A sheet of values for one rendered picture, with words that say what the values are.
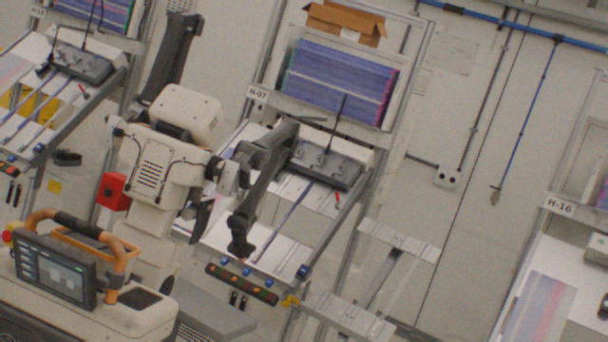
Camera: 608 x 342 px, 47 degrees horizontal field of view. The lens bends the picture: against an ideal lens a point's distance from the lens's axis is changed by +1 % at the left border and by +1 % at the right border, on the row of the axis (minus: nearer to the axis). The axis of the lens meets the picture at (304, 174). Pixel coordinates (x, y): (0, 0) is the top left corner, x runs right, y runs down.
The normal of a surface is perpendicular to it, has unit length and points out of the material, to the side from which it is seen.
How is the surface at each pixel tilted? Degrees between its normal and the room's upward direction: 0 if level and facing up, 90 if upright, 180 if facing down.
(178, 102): 47
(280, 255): 43
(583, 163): 90
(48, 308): 90
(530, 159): 90
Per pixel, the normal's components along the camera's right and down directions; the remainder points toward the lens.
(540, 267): -0.07, -0.64
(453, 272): -0.40, 0.04
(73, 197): 0.86, 0.36
